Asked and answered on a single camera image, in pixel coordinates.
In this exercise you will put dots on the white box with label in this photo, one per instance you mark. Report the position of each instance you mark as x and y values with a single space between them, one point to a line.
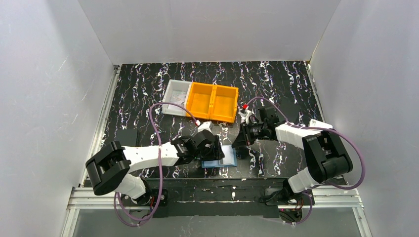
319 125

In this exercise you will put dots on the blue card holder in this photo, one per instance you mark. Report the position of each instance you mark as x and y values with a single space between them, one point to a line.
229 160

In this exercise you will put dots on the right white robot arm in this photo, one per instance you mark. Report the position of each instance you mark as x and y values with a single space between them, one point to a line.
325 155

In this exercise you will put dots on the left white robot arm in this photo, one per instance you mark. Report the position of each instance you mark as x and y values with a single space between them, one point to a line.
110 168

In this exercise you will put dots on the right orange bin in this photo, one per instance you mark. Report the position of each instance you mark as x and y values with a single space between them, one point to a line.
224 103

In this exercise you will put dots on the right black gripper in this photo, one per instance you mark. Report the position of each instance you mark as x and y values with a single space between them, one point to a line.
245 135

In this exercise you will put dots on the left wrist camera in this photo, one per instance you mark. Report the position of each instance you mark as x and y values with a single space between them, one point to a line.
205 126

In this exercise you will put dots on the white plastic bin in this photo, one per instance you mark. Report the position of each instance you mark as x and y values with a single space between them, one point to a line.
176 92

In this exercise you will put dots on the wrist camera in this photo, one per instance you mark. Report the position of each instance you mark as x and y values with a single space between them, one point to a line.
245 114
205 126

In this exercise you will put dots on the left orange bin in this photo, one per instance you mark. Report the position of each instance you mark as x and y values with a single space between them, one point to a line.
199 100

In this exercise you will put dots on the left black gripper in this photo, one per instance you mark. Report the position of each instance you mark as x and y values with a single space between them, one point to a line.
214 150

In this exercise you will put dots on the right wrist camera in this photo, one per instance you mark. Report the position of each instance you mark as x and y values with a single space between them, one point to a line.
245 114

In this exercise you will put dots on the black flat box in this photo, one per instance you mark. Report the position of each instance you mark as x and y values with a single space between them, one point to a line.
128 137

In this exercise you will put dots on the orange bin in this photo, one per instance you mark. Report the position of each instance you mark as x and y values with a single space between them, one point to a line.
224 103
199 100

